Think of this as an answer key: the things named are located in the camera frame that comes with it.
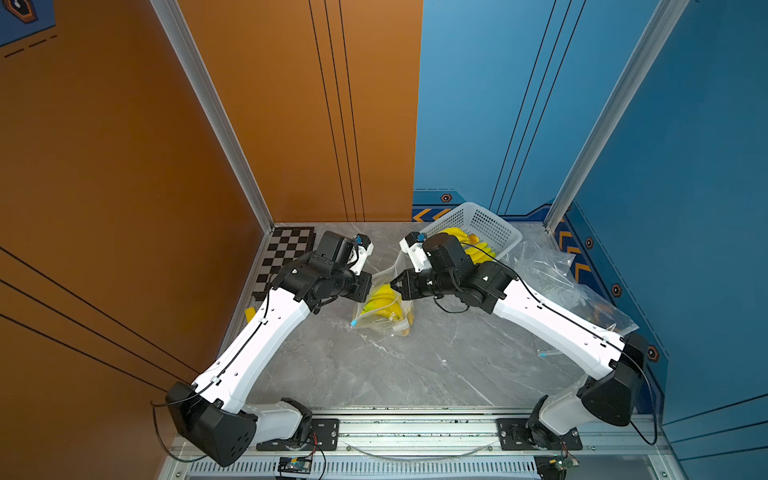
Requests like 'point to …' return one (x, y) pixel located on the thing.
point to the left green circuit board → (296, 465)
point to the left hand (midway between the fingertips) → (370, 279)
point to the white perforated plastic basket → (500, 235)
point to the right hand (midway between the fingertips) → (392, 283)
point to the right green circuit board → (562, 462)
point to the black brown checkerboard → (285, 245)
